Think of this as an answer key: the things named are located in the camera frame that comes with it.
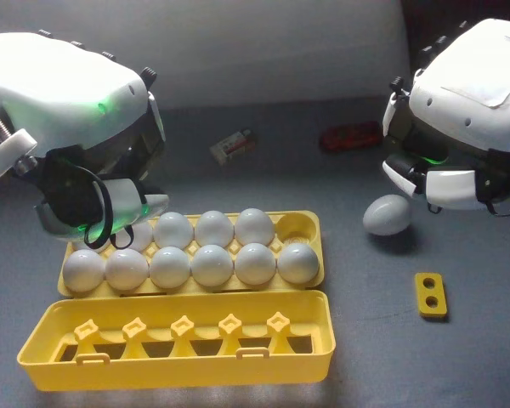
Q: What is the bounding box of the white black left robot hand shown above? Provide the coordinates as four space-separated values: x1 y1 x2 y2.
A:
0 28 172 252

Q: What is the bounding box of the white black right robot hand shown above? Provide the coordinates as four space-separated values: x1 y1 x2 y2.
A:
381 16 510 216

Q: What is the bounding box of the white toy egg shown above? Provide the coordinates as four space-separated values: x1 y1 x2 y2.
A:
152 211 196 250
191 245 235 288
235 242 278 286
362 194 411 237
194 210 235 248
276 241 320 284
110 220 155 252
62 249 106 293
234 207 276 247
149 246 192 289
105 248 150 292

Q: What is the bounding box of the yellow egg carton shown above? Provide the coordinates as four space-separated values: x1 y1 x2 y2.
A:
16 209 337 392

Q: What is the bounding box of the red toy car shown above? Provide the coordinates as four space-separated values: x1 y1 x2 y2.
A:
320 121 383 150

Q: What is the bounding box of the small battery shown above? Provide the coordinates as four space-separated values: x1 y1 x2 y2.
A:
209 129 257 165

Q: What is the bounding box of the yellow two-hole rectangular block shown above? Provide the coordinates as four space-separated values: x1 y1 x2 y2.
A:
414 271 449 320

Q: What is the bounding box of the grey table cloth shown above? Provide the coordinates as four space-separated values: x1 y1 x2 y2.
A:
0 97 510 408

